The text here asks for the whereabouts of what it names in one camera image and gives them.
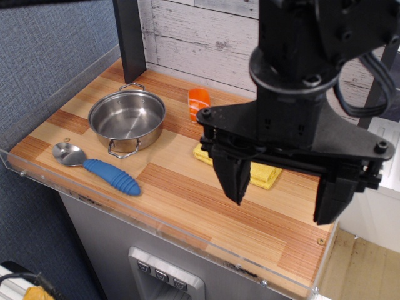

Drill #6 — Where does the yellow object at corner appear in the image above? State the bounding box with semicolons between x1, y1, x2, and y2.
22;286;54;300

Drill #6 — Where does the black right frame post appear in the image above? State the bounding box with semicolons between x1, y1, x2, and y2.
365;46;399;122

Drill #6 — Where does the black left frame post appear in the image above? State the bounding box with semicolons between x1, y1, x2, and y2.
113;0;147;83

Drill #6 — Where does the black frame post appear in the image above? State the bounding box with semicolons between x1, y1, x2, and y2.
365;46;399;122
113;0;147;83

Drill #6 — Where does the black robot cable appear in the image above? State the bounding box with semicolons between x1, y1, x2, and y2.
332;51;396;118

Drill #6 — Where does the orange white cake piece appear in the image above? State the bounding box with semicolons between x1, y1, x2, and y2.
187;87;211;122

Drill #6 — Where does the silver dispenser button panel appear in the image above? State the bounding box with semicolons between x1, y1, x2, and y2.
128;247;206;299

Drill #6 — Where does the stainless steel pot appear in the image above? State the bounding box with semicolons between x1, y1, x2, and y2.
88;82;166;159

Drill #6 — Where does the grey toy fridge cabinet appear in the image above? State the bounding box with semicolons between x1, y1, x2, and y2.
61;194;288;299

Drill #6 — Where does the black braided cable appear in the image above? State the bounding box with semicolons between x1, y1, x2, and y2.
0;271;65;300

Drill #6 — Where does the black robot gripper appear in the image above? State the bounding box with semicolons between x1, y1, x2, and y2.
196;88;394;225

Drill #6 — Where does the yellow folded cloth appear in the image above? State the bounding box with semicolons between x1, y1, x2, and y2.
193;144;282;190

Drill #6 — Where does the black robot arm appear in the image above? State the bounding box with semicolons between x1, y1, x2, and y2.
197;1;399;225

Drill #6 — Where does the white grooved side unit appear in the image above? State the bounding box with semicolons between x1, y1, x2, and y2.
339;117;399;253

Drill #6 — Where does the blue handled metal spoon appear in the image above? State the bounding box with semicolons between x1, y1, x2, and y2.
52;142;141;196

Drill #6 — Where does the clear acrylic table guard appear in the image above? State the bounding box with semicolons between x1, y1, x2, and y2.
9;62;331;299

